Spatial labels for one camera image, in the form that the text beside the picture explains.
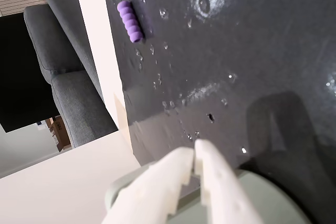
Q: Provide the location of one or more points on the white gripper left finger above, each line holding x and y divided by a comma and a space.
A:
155, 190

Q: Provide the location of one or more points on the purple ribbed foam pen grip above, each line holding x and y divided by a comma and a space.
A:
130, 22

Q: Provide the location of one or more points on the black flat panel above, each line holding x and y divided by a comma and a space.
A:
21, 77

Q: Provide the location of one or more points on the brown cardboard box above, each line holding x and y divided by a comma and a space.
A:
59, 134

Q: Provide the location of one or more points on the grey fabric sofa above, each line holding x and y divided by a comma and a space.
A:
65, 77

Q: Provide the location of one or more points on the pale grey-green cup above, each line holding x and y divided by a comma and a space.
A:
270, 195

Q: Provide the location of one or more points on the black glossy table mat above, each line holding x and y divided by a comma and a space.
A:
223, 58

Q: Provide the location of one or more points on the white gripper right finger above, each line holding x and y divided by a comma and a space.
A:
225, 192

